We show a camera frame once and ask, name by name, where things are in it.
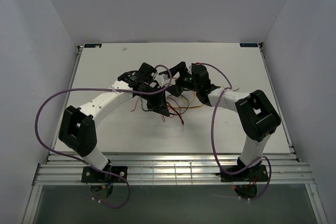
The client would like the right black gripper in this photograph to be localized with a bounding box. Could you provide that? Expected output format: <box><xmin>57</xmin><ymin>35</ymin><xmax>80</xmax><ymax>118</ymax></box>
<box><xmin>164</xmin><ymin>62</ymin><xmax>200</xmax><ymax>98</ymax></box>

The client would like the yellow wire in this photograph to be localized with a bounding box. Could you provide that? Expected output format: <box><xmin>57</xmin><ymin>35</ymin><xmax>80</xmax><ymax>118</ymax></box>
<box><xmin>170</xmin><ymin>92</ymin><xmax>207</xmax><ymax>111</ymax></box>

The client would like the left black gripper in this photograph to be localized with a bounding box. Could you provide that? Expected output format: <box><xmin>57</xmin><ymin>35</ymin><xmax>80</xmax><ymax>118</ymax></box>
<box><xmin>137</xmin><ymin>84</ymin><xmax>170</xmax><ymax>117</ymax></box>

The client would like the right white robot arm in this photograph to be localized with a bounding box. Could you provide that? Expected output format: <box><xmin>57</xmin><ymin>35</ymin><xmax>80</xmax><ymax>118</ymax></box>
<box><xmin>160</xmin><ymin>62</ymin><xmax>281</xmax><ymax>180</ymax></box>

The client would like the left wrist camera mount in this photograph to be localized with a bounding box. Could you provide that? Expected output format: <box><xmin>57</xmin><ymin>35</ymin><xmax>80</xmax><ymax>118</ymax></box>
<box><xmin>155</xmin><ymin>74</ymin><xmax>170</xmax><ymax>88</ymax></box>

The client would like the right blue logo sticker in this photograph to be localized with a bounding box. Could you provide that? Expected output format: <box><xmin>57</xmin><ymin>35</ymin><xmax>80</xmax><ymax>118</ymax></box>
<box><xmin>239</xmin><ymin>43</ymin><xmax>258</xmax><ymax>48</ymax></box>

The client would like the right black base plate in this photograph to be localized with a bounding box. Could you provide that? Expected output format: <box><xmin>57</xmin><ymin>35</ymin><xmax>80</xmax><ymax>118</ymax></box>
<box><xmin>215</xmin><ymin>165</ymin><xmax>268</xmax><ymax>183</ymax></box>

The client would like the left blue logo sticker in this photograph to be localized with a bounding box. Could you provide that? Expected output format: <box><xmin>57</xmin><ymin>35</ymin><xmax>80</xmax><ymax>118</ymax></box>
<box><xmin>84</xmin><ymin>44</ymin><xmax>102</xmax><ymax>48</ymax></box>

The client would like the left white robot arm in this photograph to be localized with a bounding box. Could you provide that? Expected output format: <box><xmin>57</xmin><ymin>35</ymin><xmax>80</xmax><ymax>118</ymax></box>
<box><xmin>58</xmin><ymin>63</ymin><xmax>169</xmax><ymax>182</ymax></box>

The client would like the blue logo sticker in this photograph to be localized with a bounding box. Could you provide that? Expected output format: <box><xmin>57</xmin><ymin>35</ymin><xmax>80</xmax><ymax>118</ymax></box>
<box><xmin>84</xmin><ymin>44</ymin><xmax>102</xmax><ymax>48</ymax></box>
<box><xmin>239</xmin><ymin>43</ymin><xmax>258</xmax><ymax>48</ymax></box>

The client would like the aluminium rail frame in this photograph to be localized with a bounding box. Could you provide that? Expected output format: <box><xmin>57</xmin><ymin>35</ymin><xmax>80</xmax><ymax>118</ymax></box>
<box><xmin>24</xmin><ymin>42</ymin><xmax>328</xmax><ymax>223</ymax></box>

